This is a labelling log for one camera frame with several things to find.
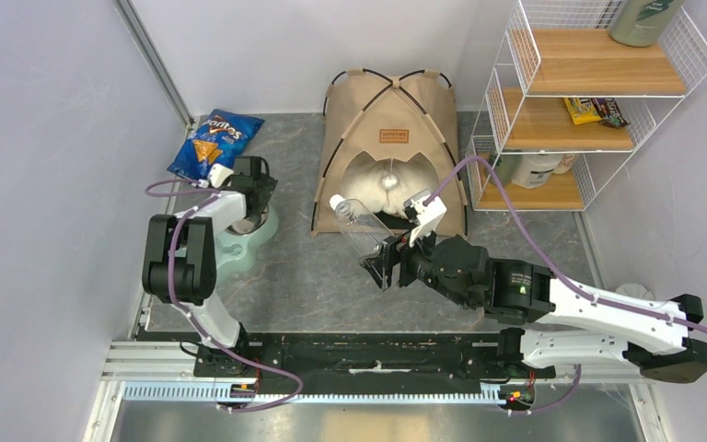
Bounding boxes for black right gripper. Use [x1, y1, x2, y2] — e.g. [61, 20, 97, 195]
[359, 215, 475, 309]

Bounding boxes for clear plastic package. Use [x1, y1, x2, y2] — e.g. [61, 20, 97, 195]
[330, 194, 393, 261]

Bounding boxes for steel pet bowl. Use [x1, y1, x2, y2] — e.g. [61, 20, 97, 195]
[227, 209, 269, 235]

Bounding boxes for cream fluffy pillow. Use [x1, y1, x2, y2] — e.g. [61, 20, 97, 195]
[339, 152, 438, 218]

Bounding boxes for mint green double pet bowl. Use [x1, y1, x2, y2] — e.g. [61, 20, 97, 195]
[214, 204, 279, 288]

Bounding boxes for beige fabric pet tent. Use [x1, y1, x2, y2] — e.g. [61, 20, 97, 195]
[309, 68, 469, 239]

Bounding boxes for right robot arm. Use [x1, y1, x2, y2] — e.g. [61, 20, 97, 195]
[354, 230, 707, 384]

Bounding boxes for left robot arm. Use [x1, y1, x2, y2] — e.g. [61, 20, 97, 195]
[142, 156, 278, 377]

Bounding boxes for blue Doritos chip bag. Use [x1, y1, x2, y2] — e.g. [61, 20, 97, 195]
[167, 109, 264, 180]

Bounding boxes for white pompom toy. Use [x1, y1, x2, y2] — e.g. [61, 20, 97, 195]
[381, 174, 400, 192]

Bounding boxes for yellow candy bag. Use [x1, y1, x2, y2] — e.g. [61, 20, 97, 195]
[563, 98, 600, 125]

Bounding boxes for dark brown candy bag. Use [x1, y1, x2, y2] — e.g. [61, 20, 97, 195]
[591, 98, 630, 129]

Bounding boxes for green bottle on top shelf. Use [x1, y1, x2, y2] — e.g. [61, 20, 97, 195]
[608, 0, 683, 47]

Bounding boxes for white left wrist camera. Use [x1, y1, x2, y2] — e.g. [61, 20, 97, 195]
[197, 163, 234, 189]

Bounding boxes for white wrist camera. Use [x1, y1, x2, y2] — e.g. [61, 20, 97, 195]
[403, 190, 447, 247]
[197, 163, 234, 189]

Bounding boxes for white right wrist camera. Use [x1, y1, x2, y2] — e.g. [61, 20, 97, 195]
[403, 190, 447, 247]

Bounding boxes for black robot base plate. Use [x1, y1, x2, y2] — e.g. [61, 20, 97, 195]
[195, 331, 556, 380]

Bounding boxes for aluminium frame post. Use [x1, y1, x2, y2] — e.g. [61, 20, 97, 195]
[113, 0, 195, 130]

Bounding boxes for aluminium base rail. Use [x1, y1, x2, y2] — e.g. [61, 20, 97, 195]
[99, 341, 656, 407]

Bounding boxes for white wire shelf rack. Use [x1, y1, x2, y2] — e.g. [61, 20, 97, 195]
[467, 1, 707, 211]

